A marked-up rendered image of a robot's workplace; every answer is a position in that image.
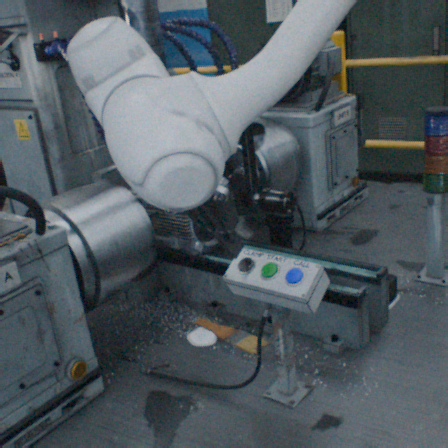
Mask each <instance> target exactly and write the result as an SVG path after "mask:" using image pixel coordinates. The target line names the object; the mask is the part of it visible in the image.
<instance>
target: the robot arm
mask: <svg viewBox="0 0 448 448"><path fill-rule="evenodd" d="M357 1H358V0H299V1H298V2H297V4H296V5H295V7H294V8H293V9H292V10H291V11H290V13H289V14H288V16H287V17H286V18H285V20H284V21H283V23H282V25H281V27H280V28H279V30H278V31H277V32H276V33H275V34H274V35H273V37H272V38H271V40H270V41H269V42H268V44H267V45H266V46H265V47H264V48H263V50H262V51H261V52H260V53H259V55H258V56H255V57H254V58H253V59H252V60H251V61H249V62H248V63H246V64H245V65H243V66H242V67H240V68H238V69H237V70H235V71H233V72H231V73H229V74H226V75H223V76H220V77H205V76H201V75H199V74H197V73H194V72H191V73H188V74H184V75H180V76H175V77H170V75H169V73H168V71H167V70H166V68H165V66H164V65H163V63H162V61H161V60H160V58H159V57H158V56H156V55H155V54H154V53H153V52H152V50H151V49H150V47H149V46H148V43H147V42H146V40H145V39H144V38H143V37H142V36H141V35H140V34H139V33H138V32H136V31H135V30H134V29H133V28H131V27H130V26H129V25H128V24H127V23H125V21H124V20H122V19H121V18H119V17H116V16H113V17H106V18H102V19H98V20H96V21H93V22H91V23H89V24H87V25H86V26H85V27H83V28H82V29H81V30H80V31H79V32H78V33H77V34H76V35H75V36H74V38H73V39H72V41H71V42H70V44H69V45H68V47H67V56H68V60H69V64H70V67H71V70H72V73H73V75H74V77H75V80H76V82H77V84H78V86H79V87H80V89H81V91H82V94H83V95H84V97H85V101H86V103H87V105H88V106H89V108H90V109H91V110H92V112H93V113H94V115H95V116H96V118H97V119H98V121H99V122H100V123H101V124H102V126H103V128H104V130H105V141H106V144H107V147H108V149H109V152H110V155H111V157H112V159H113V161H114V163H115V165H116V167H117V168H118V169H119V171H120V173H121V174H122V176H123V177H124V179H125V180H126V181H127V182H128V185H129V186H130V187H131V188H132V189H133V190H134V191H135V192H136V193H137V194H138V195H139V196H140V197H141V198H143V199H144V200H145V201H147V202H149V203H150V204H151V205H153V206H155V207H157V208H160V209H163V210H166V211H184V212H185V213H186V214H187V215H188V216H189V217H190V218H191V219H192V220H193V222H194V223H195V224H196V225H197V226H198V227H199V228H202V227H203V226H205V227H206V229H207V230H208V231H210V232H212V233H213V234H214V235H215V238H216V240H217V241H218V242H219V244H220V245H221V247H222V248H223V250H224V251H225V253H226V254H227V255H228V256H229V257H230V258H235V259H237V256H238V255H239V254H240V252H241V250H242V249H243V247H244V245H243V243H242V242H241V240H240V238H239V237H238V235H237V233H236V231H235V228H236V227H237V223H238V222H239V219H238V216H237V211H236V208H235V205H234V202H233V199H232V196H231V190H232V187H231V186H230V185H228V184H225V185H224V186H223V187H221V186H219V183H220V181H221V178H222V175H223V171H224V167H225V162H226V161H227V160H228V159H229V157H230V156H232V155H233V154H234V153H236V152H237V143H238V140H239V137H240V135H241V133H242V132H243V131H244V129H245V128H246V127H247V126H248V125H249V124H252V123H253V122H254V121H255V120H257V119H258V118H259V117H260V116H261V115H262V114H263V113H265V112H266V111H267V110H268V109H270V108H271V107H272V106H273V105H275V104H276V103H277V102H279V101H280V100H281V98H282V97H283V96H284V95H285V94H286V93H287V92H288V91H289V90H290V89H291V88H292V87H293V86H294V85H295V84H296V82H297V81H298V80H299V79H301V77H302V76H303V74H304V72H305V71H306V69H307V68H308V67H309V65H310V64H311V63H312V61H313V60H314V59H315V57H316V56H317V55H318V54H319V53H320V51H321V50H322V49H323V47H324V46H325V44H326V42H327V40H328V39H329V37H330V36H331V35H332V33H333V32H335V30H336V29H337V27H338V26H339V25H340V23H341V22H342V20H343V19H344V18H345V16H346V15H347V14H348V12H349V11H350V8H352V7H353V5H354V4H355V3H356V2H357ZM198 217H199V219H198Z"/></svg>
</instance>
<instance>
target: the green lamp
mask: <svg viewBox="0 0 448 448"><path fill-rule="evenodd" d="M423 172H424V171H423ZM423 174H424V175H423V177H424V178H423V179H424V180H423V181H424V182H423V183H424V184H423V188H424V189H425V190H427V191H431V192H442V191H447V190H448V173H445V174H428V173H426V172H424V173H423Z"/></svg>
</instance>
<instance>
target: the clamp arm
mask: <svg viewBox="0 0 448 448"><path fill-rule="evenodd" d="M240 140H241V148H242V157H243V167H244V179H245V184H246V192H247V201H248V207H256V206H258V201H255V200H258V199H257V198H256V197H255V196H257V197H258V195H259V192H258V173H257V164H256V154H255V145H254V135H253V126H252V124H249V125H248V126H247V127H246V128H245V129H244V131H243V132H242V133H241V135H240Z"/></svg>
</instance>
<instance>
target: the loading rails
mask: <svg viewBox="0 0 448 448"><path fill-rule="evenodd" d="M239 238H240V237H239ZM240 240H241V242H242V243H243V245H244V247H243V249H247V250H252V251H257V252H261V253H265V254H270V255H280V256H283V257H288V258H293V259H298V260H302V261H306V262H311V263H316V264H321V265H322V266H323V268H325V269H324V271H325V273H326V275H327V277H328V278H329V280H330V282H329V284H328V286H327V288H326V290H325V292H324V297H323V299H322V300H321V302H320V304H319V306H318V308H317V310H316V312H315V314H314V315H311V314H308V313H304V312H301V311H297V310H294V309H290V314H291V325H292V331H296V332H299V333H303V334H305V335H308V336H312V337H315V338H318V339H322V340H325V341H324V342H323V349H324V350H327V351H330V352H333V353H336V354H341V353H342V351H343V350H344V349H345V348H346V347H347V346H348V347H350V348H354V349H357V350H361V349H362V348H363V347H364V346H365V345H366V344H368V342H369V341H370V340H369V323H370V324H373V325H377V326H381V327H382V326H383V324H384V323H385V322H387V320H389V267H386V266H381V265H376V264H371V263H367V262H362V261H357V260H352V259H347V258H343V257H337V256H332V255H323V254H318V253H313V252H308V251H303V250H299V249H294V248H289V247H283V246H279V245H274V244H269V243H264V242H259V241H255V240H250V239H245V238H240ZM168 249H169V250H168ZM177 250H178V249H173V248H172V250H171V248H166V249H163V248H159V247H157V257H156V262H157V267H158V273H159V278H160V283H161V289H162V290H161V291H160V292H158V298H159V299H162V300H165V301H166V300H167V301H168V302H170V301H172V299H174V298H177V297H179V298H186V299H189V300H193V301H195V302H198V303H202V304H205V305H207V306H206V307H205V310H206V314H209V315H212V316H215V317H219V316H221V315H222V314H223V313H225V312H226V311H228V312H231V313H234V314H237V315H240V316H244V317H247V318H250V319H254V320H261V318H262V315H263V312H264V309H265V307H266V304H267V303H269V302H265V301H261V300H259V299H255V298H248V297H244V296H240V295H237V294H234V293H233V292H232V291H231V289H230V288H229V286H228V285H227V284H226V283H224V280H223V276H224V275H225V273H226V272H227V270H228V268H229V267H230V265H231V263H232V261H233V260H234V258H230V257H229V256H228V255H227V254H226V253H225V251H224V250H223V248H222V247H221V246H219V248H216V250H215V251H213V252H210V253H208V252H207V253H204V252H202V255H200V256H201V257H200V256H199V255H197V254H196V255H188V254H184V253H182V249H180V250H178V251H177ZM204 255H207V256H208V257H205V258H204ZM212 255H213V257H212ZM211 257H212V258H213V259H212V258H211ZM210 258H211V259H210ZM263 331H264V332H268V333H271V334H274V333H273V323H272V314H271V309H270V310H269V313H268V316H267V318H266V320H265V324H264V328H263Z"/></svg>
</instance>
